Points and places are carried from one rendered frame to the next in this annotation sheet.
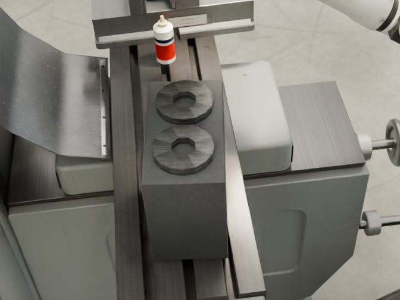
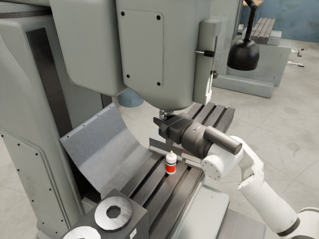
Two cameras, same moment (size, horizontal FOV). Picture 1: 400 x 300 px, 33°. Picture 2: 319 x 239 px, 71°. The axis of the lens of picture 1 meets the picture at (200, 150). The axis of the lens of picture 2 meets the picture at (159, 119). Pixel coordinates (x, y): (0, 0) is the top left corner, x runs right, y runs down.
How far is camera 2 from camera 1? 0.66 m
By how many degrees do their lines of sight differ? 27
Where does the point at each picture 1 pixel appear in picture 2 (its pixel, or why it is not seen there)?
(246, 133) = (188, 231)
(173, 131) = (87, 230)
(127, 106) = (134, 185)
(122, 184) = not seen: hidden behind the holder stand
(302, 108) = (237, 231)
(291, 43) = (280, 179)
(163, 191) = not seen: outside the picture
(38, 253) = not seen: hidden behind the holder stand
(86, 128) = (119, 183)
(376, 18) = (275, 226)
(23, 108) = (97, 161)
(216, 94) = (135, 219)
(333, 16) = (308, 177)
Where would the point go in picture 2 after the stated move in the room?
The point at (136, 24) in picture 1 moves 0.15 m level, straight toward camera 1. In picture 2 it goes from (167, 148) to (150, 171)
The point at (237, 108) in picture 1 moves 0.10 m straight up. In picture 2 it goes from (195, 213) to (197, 197)
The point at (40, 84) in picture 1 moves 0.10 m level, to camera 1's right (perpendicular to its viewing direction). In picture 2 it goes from (115, 154) to (133, 162)
